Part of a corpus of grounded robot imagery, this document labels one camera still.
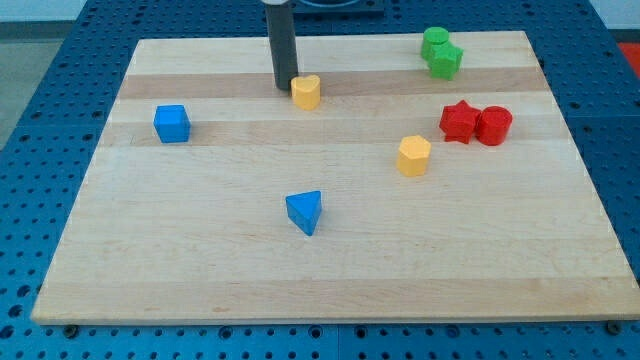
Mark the yellow hexagon block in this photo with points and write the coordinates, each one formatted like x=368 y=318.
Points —
x=413 y=156

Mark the blue triangle block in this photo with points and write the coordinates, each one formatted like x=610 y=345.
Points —
x=304 y=210

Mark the yellow heart block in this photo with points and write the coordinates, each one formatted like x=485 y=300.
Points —
x=306 y=91

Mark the light wooden board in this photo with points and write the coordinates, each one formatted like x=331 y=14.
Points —
x=197 y=232

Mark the red star block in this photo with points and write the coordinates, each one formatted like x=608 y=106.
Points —
x=458 y=122

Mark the blue cube block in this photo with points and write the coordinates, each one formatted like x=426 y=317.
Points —
x=172 y=123

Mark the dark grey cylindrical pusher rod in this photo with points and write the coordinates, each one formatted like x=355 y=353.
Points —
x=282 y=40

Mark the green star block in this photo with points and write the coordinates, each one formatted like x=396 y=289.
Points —
x=445 y=60

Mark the green cylinder block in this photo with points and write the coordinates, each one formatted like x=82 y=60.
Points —
x=433 y=36

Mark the red cylinder block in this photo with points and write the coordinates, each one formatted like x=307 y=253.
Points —
x=493 y=125

